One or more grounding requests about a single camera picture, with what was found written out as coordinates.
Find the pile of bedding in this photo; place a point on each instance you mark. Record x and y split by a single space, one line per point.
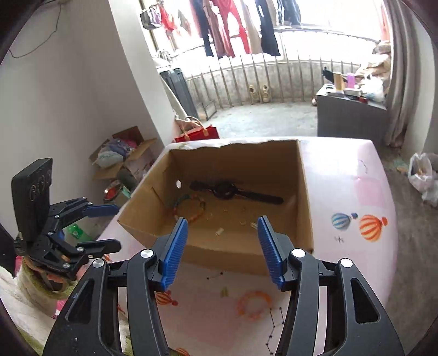
378 61

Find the teal carton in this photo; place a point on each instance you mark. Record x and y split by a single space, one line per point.
127 192

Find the white blue diaper pack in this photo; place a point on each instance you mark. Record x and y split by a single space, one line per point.
109 156

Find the round metal tin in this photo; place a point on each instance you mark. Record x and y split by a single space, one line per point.
112 191

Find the stack of flat boxes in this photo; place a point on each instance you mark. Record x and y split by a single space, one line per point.
352 91

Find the black bag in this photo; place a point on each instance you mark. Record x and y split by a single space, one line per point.
326 73

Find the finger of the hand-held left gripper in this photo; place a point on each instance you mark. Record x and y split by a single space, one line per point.
102 210
102 247

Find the grey curtain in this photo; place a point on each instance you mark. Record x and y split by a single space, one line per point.
400 68

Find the black smartwatch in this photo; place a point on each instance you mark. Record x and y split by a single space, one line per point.
224 189

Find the row of hanging clothes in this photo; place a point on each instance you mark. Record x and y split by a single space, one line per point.
222 27

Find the pink fabric bundle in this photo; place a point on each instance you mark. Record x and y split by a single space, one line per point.
127 142

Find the white plastic bag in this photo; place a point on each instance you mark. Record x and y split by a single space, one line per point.
422 178
373 89

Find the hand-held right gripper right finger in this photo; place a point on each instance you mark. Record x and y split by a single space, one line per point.
270 246

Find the person's left hand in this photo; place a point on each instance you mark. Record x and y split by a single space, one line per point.
56 284

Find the small abacus charm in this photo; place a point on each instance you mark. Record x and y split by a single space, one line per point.
219 231

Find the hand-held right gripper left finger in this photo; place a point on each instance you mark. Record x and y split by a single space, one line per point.
176 246

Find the dark picture frame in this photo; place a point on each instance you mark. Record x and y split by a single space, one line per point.
207 110

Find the wooden cylinder container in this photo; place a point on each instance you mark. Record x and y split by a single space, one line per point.
338 81

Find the red gift bag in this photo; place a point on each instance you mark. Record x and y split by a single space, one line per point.
202 133

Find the metal balcony railing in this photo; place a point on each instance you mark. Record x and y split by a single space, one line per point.
294 78

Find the white hanging cloth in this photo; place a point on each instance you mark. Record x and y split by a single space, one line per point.
172 97

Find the brown cardboard box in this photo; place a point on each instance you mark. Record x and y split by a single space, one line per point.
219 253

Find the dark grey cabinet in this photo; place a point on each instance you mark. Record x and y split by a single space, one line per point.
352 119

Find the pink cup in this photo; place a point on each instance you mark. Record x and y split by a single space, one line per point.
351 82

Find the black folding rack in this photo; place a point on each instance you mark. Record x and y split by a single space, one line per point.
179 89

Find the open storage carton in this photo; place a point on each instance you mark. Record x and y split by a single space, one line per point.
137 154

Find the green plastic bottle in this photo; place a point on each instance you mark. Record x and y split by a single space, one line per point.
78 232

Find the person's left forearm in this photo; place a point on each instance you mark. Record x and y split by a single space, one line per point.
20 308

